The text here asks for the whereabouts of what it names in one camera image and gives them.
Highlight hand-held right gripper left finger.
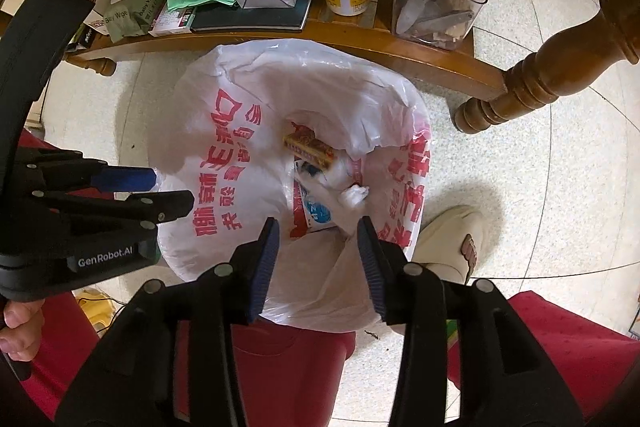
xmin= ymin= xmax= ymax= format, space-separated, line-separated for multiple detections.
xmin=54 ymin=217 xmax=281 ymax=427

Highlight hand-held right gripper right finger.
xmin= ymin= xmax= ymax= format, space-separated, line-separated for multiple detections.
xmin=356 ymin=216 xmax=585 ymax=427

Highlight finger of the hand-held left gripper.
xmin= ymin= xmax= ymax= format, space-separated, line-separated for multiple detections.
xmin=15 ymin=151 xmax=158 ymax=194
xmin=45 ymin=190 xmax=196 ymax=238

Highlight white tissue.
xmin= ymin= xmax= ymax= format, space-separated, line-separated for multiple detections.
xmin=325 ymin=157 xmax=371 ymax=208

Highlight blue white medicine box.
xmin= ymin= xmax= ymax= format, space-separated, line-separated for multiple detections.
xmin=292 ymin=159 xmax=341 ymax=238

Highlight yellow red box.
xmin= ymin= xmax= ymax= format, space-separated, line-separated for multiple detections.
xmin=284 ymin=121 xmax=336 ymax=168

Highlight white red print plastic bag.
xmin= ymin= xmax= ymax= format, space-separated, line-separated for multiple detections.
xmin=148 ymin=38 xmax=432 ymax=334

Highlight person's left hand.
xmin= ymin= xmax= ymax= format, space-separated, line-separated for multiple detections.
xmin=0 ymin=297 xmax=45 ymax=364

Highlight person's right beige shoe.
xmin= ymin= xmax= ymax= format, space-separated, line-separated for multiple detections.
xmin=412 ymin=205 xmax=485 ymax=285

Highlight person's left leg red pants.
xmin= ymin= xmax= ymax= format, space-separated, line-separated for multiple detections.
xmin=15 ymin=129 xmax=357 ymax=427

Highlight person's leg red pants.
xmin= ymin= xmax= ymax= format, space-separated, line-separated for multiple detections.
xmin=15 ymin=129 xmax=357 ymax=427
xmin=446 ymin=291 xmax=640 ymax=423

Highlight yellow plastic object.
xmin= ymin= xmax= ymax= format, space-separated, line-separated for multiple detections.
xmin=75 ymin=289 xmax=116 ymax=333

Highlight red white flat box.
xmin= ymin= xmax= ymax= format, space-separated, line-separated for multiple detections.
xmin=148 ymin=2 xmax=196 ymax=38

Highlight person's right leg red pants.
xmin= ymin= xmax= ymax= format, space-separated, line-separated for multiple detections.
xmin=446 ymin=291 xmax=640 ymax=423

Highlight clear square container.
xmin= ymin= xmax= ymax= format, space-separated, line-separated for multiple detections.
xmin=392 ymin=0 xmax=488 ymax=52

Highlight wooden coffee table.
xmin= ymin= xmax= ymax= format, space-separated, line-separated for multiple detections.
xmin=0 ymin=0 xmax=640 ymax=135

